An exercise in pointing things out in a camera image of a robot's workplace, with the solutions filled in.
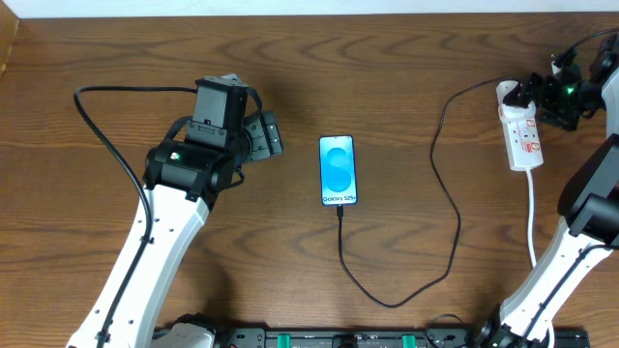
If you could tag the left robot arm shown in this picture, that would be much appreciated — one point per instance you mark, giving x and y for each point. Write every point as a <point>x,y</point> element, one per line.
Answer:
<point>184,175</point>

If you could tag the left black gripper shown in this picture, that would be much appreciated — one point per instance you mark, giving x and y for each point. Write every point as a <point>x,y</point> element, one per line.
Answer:
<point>264,138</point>

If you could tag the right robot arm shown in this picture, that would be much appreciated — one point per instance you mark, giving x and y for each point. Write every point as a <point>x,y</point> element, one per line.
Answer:
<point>587,230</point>

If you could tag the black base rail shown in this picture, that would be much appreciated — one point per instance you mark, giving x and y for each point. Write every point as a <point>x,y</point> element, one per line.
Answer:
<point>338,338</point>

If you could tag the white charger plug adapter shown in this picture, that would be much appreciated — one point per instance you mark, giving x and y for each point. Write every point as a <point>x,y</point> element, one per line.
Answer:
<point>508,113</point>

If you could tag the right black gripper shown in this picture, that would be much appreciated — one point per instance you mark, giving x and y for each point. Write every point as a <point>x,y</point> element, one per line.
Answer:
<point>535,97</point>

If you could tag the white power strip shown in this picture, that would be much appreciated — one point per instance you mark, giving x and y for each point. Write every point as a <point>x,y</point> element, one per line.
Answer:
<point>522,141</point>

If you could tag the blue Galaxy smartphone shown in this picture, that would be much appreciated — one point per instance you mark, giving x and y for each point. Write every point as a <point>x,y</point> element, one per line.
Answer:
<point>337,163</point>

